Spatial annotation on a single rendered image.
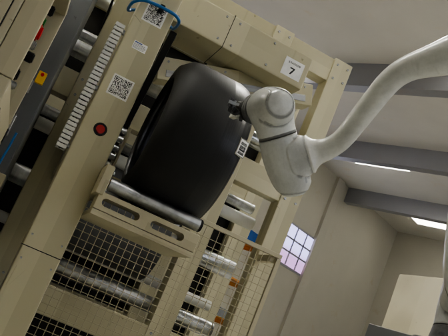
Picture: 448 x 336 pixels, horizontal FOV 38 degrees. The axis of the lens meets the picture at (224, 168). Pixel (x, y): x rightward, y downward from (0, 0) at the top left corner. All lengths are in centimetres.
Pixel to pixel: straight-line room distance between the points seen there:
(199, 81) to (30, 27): 88
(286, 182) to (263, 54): 113
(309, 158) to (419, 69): 35
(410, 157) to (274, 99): 1064
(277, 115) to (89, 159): 80
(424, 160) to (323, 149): 1042
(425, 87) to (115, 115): 727
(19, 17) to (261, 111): 62
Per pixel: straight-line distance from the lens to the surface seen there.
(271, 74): 274
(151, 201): 216
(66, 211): 219
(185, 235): 216
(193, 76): 220
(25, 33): 142
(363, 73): 980
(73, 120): 224
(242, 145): 215
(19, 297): 219
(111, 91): 226
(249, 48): 272
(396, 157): 1234
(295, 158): 168
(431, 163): 1202
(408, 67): 170
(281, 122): 165
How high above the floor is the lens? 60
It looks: 13 degrees up
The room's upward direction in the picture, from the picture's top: 23 degrees clockwise
